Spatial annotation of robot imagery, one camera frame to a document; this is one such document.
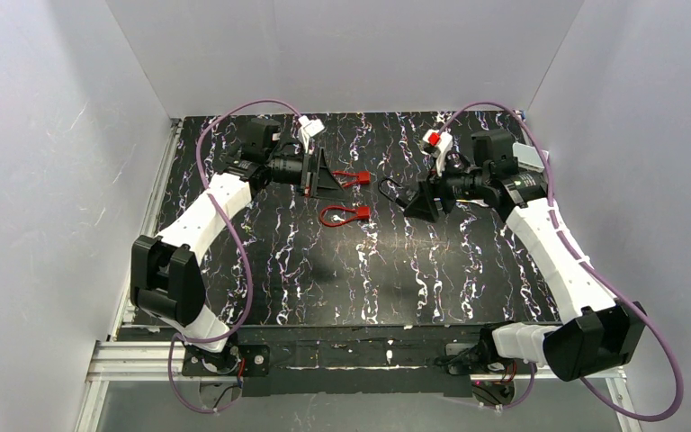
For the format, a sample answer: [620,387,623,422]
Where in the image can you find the black padlock red cable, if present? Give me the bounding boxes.
[377,175,419,210]

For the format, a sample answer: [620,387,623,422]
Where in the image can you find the red cable lock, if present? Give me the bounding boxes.
[333,171,372,188]
[319,205,372,228]

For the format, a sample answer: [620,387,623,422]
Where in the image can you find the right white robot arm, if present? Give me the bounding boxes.
[399,130,644,382]

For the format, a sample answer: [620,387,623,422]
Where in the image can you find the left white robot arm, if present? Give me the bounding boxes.
[130,116,345,354]

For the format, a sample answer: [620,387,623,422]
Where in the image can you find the white small box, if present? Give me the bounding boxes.
[512,142,550,173]

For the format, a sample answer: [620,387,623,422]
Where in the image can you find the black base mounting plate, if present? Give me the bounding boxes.
[182,325,537,399]

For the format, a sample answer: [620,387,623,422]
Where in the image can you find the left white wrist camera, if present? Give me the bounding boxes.
[297,115,325,153]

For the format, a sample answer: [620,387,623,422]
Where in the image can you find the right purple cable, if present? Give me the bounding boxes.
[435,101,686,423]

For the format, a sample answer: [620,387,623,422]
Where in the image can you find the purple cable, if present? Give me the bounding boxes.
[435,101,686,423]
[167,98,308,415]

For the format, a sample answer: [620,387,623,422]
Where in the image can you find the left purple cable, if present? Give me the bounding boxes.
[167,98,308,415]

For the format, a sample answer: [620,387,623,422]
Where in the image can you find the aluminium frame rail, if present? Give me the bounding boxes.
[75,119,184,431]

